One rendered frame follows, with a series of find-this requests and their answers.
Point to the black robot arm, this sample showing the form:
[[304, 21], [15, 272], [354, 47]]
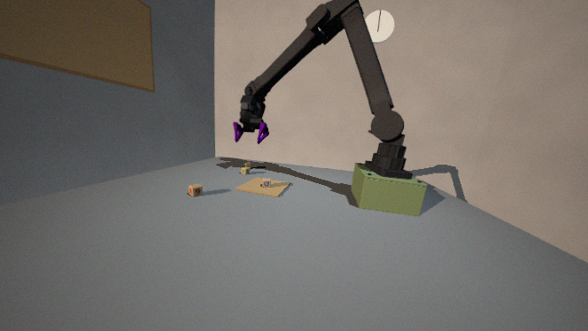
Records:
[[332, 17]]

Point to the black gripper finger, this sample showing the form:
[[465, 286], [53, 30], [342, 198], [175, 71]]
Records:
[[240, 131], [262, 129]]

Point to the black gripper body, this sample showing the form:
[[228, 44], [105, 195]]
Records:
[[254, 124]]

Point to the tan flat mat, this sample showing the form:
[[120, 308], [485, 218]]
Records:
[[255, 186]]

